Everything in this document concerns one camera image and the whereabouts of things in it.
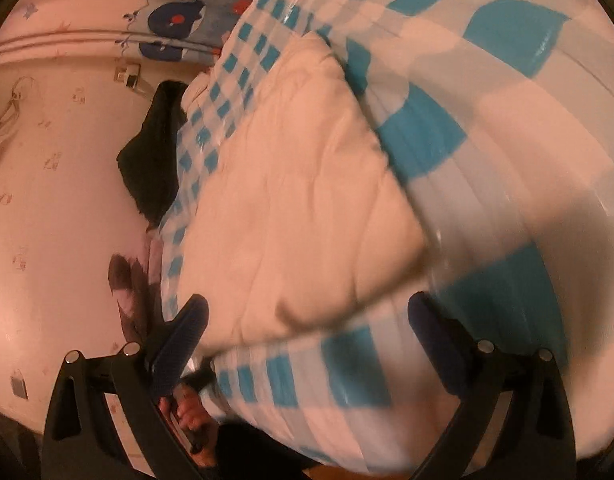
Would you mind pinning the small white wall box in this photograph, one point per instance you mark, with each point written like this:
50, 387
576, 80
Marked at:
129, 76

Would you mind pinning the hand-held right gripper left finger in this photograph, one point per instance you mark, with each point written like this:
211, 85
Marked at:
182, 340

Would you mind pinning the person's left hand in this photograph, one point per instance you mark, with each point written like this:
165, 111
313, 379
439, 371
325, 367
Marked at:
193, 412

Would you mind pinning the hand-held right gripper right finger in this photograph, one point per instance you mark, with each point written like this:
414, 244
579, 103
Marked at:
432, 340

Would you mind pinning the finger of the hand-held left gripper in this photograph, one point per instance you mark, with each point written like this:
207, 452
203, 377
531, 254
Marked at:
199, 377

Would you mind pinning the dark cloth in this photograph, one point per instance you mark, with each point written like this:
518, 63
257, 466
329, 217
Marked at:
152, 160

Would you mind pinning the cream white shirt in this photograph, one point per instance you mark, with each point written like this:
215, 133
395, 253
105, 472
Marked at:
297, 200

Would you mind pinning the blue white checkered sheet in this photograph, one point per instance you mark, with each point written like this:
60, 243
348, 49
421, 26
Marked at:
487, 160

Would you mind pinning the whale print blanket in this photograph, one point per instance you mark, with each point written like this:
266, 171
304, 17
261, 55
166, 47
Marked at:
177, 15

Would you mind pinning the small grey floor object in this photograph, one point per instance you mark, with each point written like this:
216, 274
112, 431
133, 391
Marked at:
18, 384

